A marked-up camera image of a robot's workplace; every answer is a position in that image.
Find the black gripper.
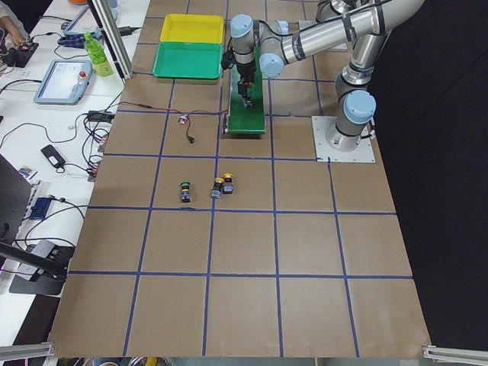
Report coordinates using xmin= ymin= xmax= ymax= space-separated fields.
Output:
xmin=237 ymin=60 xmax=256 ymax=100

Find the green conveyor belt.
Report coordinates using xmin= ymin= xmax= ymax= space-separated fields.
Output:
xmin=221 ymin=46 xmax=265 ymax=135

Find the green plastic tray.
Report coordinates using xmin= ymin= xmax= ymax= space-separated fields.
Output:
xmin=152 ymin=41 xmax=223 ymax=80

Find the small green controller board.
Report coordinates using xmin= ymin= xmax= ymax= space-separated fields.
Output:
xmin=178 ymin=114 xmax=191 ymax=125

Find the yellow plastic tray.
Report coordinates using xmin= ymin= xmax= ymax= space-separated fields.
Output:
xmin=159 ymin=14 xmax=224 ymax=43

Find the black power adapter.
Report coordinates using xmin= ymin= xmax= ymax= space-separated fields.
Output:
xmin=86 ymin=111 xmax=114 ymax=124

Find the green tea bottle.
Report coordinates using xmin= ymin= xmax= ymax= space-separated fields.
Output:
xmin=84 ymin=33 xmax=114 ymax=77

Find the near teach pendant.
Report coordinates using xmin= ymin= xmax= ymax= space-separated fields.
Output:
xmin=34 ymin=59 xmax=92 ymax=105

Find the teach pendant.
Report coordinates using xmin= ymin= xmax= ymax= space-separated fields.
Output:
xmin=63 ymin=5 xmax=99 ymax=36
xmin=34 ymin=59 xmax=92 ymax=105

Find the far teach pendant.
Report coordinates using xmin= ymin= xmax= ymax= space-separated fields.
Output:
xmin=63 ymin=5 xmax=99 ymax=36

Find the black phone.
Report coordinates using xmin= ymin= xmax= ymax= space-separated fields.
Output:
xmin=40 ymin=145 xmax=66 ymax=169

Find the blue usb hub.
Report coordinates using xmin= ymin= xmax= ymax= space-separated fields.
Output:
xmin=28 ymin=197 xmax=52 ymax=220

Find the black monitor stand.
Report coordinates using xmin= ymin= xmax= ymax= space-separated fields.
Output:
xmin=1 ymin=157 xmax=74 ymax=296

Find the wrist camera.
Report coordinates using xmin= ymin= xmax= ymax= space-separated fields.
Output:
xmin=220 ymin=49 xmax=236 ymax=70

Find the red black wire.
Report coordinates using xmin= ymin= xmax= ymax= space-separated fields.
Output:
xmin=114 ymin=101 xmax=230 ymax=145

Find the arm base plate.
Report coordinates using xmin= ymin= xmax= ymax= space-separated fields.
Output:
xmin=311 ymin=116 xmax=375 ymax=163

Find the aluminium frame post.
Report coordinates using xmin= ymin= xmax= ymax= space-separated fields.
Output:
xmin=87 ymin=0 xmax=133 ymax=79

